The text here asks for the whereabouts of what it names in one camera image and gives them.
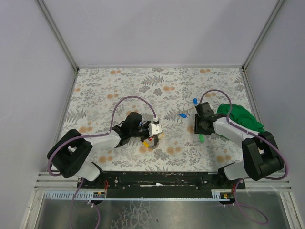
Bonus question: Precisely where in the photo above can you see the spiral keyring with yellow handle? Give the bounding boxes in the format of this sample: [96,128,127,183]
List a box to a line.
[142,132,164,149]

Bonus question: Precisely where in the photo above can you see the green tag key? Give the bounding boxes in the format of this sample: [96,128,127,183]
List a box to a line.
[198,134,204,143]

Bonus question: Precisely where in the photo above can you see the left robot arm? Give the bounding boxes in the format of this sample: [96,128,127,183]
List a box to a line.
[47,112,153,182]

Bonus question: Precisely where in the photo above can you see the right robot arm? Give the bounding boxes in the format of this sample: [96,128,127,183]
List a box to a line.
[194,102,285,181]

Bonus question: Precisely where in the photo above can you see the blue tag key lower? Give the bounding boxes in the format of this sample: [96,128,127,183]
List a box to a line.
[178,113,188,119]

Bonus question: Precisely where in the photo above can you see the blue tag key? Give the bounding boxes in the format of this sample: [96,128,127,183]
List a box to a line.
[178,113,188,119]
[191,98,198,109]

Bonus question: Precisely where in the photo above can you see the blue tag key upper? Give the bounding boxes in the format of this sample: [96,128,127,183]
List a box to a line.
[191,98,198,109]

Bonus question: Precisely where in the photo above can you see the green cloth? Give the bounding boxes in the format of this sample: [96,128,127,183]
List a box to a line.
[229,104,265,133]

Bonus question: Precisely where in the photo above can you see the floral table mat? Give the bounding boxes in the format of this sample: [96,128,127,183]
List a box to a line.
[62,67,250,171]

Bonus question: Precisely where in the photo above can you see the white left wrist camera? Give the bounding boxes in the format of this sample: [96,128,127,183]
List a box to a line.
[148,117,163,137]

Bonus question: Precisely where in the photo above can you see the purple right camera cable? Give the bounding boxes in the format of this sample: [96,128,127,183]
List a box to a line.
[198,89,289,180]

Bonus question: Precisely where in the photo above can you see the purple camera cable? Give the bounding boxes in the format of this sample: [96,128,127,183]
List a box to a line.
[47,95,158,177]
[198,89,289,180]

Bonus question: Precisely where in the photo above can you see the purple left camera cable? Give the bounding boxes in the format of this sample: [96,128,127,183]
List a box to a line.
[47,95,158,177]

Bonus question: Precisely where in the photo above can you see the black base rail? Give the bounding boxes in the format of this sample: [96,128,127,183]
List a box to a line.
[78,171,245,194]

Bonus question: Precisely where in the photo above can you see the purple floor cable right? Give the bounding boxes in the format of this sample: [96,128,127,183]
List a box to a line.
[224,178,269,225]

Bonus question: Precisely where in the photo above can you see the purple floor cable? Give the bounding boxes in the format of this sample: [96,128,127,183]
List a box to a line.
[69,178,102,229]
[224,178,269,225]

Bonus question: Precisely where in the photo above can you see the purple floor cable left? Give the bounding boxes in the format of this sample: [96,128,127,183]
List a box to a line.
[69,178,102,229]

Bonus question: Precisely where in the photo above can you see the right aluminium frame post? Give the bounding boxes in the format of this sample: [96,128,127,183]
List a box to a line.
[242,0,286,72]

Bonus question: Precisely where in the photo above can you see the aluminium frame post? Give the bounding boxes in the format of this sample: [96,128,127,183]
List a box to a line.
[35,0,79,72]
[242,0,286,72]

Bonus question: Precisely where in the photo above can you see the left aluminium frame post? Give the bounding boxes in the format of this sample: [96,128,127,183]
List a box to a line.
[35,0,79,72]

